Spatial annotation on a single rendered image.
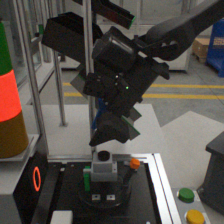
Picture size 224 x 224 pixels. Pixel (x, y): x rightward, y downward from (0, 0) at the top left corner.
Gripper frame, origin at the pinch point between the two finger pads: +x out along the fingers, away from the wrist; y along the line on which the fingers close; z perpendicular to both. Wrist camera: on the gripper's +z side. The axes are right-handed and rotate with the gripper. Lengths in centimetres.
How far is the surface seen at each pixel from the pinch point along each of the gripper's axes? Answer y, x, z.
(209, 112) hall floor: -222, 17, -180
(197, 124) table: -52, -1, -56
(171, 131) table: -46, 8, -44
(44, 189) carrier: -0.5, 25.5, 0.9
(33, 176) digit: 19.9, 1.3, 9.3
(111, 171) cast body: 2.1, 8.0, -8.8
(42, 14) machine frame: -164, 24, 49
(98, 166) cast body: 2.2, 8.3, -5.1
